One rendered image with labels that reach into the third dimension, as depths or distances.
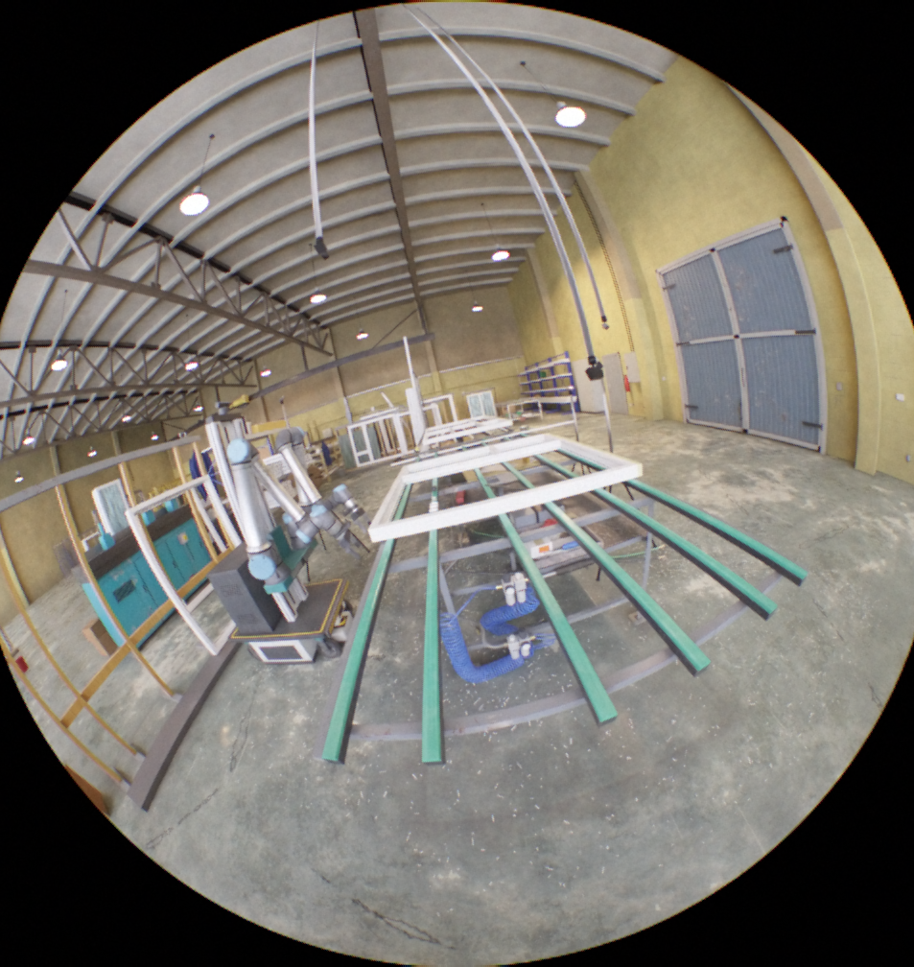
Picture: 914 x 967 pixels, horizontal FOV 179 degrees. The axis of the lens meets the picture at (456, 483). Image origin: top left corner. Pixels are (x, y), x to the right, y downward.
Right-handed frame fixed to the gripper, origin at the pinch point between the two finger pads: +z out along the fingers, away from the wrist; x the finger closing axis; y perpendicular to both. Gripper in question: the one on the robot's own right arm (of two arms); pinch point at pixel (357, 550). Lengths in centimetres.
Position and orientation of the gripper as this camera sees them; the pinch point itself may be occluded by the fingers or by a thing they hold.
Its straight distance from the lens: 172.8
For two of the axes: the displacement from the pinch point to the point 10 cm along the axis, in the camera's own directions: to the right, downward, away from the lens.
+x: 3.0, 3.2, -9.0
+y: -7.8, 6.2, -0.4
